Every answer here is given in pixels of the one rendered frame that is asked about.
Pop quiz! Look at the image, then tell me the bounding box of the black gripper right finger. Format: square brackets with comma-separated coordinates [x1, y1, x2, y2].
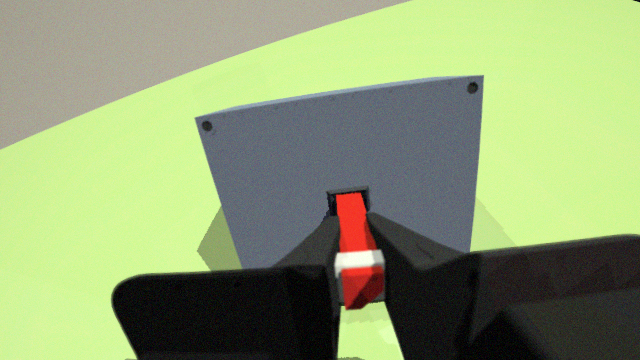
[365, 212, 640, 360]

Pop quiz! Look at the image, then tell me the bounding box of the grey sloped panel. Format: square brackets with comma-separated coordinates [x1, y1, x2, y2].
[194, 75, 484, 269]

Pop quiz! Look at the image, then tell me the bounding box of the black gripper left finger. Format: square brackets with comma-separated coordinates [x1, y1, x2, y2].
[111, 215, 342, 360]

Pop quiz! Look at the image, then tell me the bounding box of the red peg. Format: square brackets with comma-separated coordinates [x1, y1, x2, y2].
[335, 192, 385, 311]

